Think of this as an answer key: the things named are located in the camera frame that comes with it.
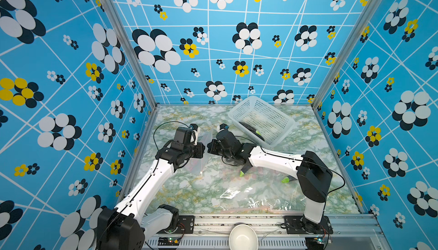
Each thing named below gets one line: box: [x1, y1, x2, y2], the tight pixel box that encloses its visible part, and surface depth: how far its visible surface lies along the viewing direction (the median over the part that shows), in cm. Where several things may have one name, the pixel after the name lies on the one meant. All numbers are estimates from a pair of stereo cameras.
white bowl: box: [228, 223, 259, 250], surface depth 70 cm
